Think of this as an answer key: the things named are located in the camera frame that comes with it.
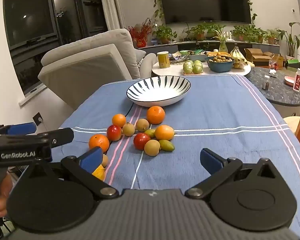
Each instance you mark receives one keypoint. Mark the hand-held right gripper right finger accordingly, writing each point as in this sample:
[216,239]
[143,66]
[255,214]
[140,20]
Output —
[210,160]

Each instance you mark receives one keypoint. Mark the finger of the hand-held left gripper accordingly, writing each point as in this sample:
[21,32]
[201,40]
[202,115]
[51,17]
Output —
[62,135]
[22,128]

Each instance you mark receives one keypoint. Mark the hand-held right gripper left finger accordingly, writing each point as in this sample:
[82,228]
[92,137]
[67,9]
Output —
[92,160]

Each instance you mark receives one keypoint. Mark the yellow lemon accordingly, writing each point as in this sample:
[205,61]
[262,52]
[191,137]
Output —
[100,173]

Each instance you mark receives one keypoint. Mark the dark orange mandarin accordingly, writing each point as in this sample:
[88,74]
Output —
[98,143]

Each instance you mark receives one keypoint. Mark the small orange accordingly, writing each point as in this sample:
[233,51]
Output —
[119,120]

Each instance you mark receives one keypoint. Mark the smooth light orange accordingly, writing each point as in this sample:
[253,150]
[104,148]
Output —
[164,132]

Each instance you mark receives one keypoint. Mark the large orange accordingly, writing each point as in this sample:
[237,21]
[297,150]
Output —
[155,115]

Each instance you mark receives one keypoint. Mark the white blue-striped bowl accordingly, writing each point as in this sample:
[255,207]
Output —
[157,92]

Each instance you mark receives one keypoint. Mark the blue striped tablecloth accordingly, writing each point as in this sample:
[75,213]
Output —
[215,120]

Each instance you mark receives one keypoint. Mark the beige sofa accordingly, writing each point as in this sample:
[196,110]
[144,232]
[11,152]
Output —
[90,62]

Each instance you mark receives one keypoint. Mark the green apple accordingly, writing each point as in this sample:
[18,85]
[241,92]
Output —
[187,69]
[197,63]
[187,64]
[198,69]

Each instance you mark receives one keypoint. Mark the dark blue bowl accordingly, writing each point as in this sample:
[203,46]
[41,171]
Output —
[220,67]

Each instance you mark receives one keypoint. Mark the small spice jar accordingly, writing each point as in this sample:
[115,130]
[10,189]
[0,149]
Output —
[266,83]

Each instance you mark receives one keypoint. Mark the white round coffee table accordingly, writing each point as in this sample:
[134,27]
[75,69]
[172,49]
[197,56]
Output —
[175,70]

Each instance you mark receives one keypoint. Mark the dark marble round table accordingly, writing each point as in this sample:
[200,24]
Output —
[277,90]

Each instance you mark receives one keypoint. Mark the pile of longans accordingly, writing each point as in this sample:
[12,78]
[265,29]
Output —
[218,59]

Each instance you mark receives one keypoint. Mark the grey-blue plastic basket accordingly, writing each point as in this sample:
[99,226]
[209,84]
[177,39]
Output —
[198,57]

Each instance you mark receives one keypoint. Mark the dark glass window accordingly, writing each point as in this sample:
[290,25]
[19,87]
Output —
[30,25]

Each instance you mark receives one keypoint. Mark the black remote control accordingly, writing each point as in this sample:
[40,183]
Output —
[273,75]

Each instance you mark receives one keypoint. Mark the yellow plastic basket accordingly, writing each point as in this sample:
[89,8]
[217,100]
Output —
[218,54]

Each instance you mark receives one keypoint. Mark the banana bunch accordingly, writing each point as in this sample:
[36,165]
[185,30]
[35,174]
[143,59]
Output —
[238,57]

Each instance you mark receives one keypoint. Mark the plate of wrapped candies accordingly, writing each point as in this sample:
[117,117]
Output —
[177,58]

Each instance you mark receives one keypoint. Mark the white tissue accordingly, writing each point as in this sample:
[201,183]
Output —
[272,71]

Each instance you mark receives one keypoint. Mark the yellow can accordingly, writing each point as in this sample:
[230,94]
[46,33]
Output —
[163,60]

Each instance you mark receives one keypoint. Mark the green lidded container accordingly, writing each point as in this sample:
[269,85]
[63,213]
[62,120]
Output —
[184,52]

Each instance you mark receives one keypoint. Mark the grey cushion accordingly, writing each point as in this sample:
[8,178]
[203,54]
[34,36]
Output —
[140,55]

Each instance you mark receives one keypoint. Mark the pink dish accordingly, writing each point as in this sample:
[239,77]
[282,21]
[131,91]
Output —
[289,80]

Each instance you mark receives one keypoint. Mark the open cardboard box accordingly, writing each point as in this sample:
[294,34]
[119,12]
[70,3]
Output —
[277,60]
[256,56]

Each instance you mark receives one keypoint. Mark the glass vase with plant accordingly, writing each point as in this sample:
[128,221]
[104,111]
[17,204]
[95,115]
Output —
[223,46]

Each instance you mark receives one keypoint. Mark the white bottle red label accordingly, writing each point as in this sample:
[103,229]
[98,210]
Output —
[298,80]

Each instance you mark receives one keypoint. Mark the grey television cabinet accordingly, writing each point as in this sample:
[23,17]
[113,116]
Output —
[165,47]

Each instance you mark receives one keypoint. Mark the green box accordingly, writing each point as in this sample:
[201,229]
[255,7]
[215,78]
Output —
[293,63]

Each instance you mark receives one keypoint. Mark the red berry decoration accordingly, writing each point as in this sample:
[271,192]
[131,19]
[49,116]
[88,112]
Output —
[140,32]

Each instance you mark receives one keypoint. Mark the row of potted plants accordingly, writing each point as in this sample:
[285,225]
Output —
[163,33]

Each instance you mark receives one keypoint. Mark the white curtain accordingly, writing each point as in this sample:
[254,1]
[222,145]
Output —
[112,2]

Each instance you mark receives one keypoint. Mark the tall leafy floor plant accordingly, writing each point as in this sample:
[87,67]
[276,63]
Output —
[291,40]

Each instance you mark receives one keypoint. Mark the hanging green vine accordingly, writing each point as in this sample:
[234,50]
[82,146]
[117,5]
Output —
[158,2]
[251,5]

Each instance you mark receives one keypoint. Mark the black wall outlet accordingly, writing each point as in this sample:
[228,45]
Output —
[38,118]

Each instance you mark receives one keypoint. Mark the black wall television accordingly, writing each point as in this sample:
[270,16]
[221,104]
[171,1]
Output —
[205,0]

